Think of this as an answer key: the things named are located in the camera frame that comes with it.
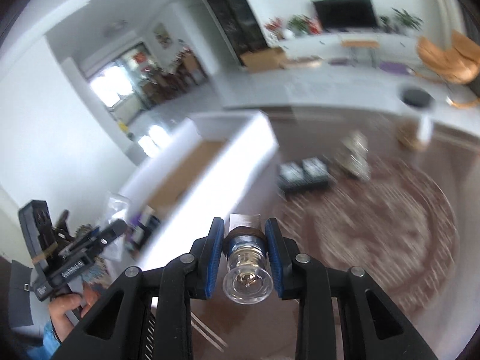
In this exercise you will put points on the white tv cabinet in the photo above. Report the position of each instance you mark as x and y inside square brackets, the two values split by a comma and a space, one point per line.
[393, 47]

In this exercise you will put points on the clear tall container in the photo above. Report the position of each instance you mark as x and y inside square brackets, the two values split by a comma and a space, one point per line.
[415, 126]

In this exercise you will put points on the orange butterfly chair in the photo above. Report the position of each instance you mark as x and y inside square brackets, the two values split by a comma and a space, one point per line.
[458, 64]

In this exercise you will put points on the black flat television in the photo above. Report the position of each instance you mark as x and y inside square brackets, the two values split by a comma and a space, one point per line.
[339, 15]

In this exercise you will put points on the metallic woven basket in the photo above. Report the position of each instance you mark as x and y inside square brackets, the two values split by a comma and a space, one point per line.
[352, 156]

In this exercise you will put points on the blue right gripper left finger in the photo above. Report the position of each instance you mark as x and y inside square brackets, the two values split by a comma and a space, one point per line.
[207, 252]

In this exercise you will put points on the black box on table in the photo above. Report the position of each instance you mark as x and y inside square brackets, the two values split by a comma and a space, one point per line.
[306, 175]

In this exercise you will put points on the green plants by tv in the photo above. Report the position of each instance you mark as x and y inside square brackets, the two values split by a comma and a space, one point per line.
[400, 21]

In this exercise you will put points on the small glass perfume bottle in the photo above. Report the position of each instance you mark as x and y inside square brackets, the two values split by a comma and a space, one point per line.
[247, 281]

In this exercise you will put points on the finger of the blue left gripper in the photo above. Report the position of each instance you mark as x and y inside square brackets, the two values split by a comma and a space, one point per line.
[112, 231]

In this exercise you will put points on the wooden dining table set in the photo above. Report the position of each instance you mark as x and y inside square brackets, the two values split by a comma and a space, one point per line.
[163, 84]

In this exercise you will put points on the wall painting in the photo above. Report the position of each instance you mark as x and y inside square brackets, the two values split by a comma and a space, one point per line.
[162, 36]

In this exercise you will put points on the brown cardboard box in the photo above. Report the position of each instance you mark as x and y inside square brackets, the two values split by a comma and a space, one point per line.
[264, 60]

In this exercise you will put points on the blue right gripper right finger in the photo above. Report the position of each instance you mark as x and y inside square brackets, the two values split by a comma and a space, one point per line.
[281, 254]

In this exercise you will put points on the black tall cabinet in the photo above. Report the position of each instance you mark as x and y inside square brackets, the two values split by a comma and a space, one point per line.
[239, 25]

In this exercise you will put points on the green potted plant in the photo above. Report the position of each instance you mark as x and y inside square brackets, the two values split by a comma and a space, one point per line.
[300, 25]

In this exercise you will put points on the wooden side table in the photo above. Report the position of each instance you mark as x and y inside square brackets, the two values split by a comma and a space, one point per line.
[355, 46]

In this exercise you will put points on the red flower vase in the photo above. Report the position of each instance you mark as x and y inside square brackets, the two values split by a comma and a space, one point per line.
[276, 27]

